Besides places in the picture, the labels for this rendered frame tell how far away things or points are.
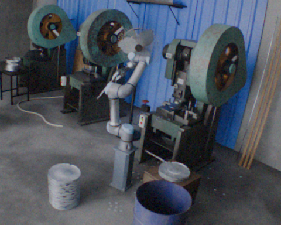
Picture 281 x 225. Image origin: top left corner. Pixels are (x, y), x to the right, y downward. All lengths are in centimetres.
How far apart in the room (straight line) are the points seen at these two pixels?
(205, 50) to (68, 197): 176
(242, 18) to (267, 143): 177
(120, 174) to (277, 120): 222
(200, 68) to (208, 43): 23
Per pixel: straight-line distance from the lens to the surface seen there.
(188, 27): 433
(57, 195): 245
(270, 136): 392
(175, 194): 224
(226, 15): 401
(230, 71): 269
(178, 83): 296
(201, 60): 242
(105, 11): 373
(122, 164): 266
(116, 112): 250
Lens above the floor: 170
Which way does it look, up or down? 20 degrees down
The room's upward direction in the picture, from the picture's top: 8 degrees clockwise
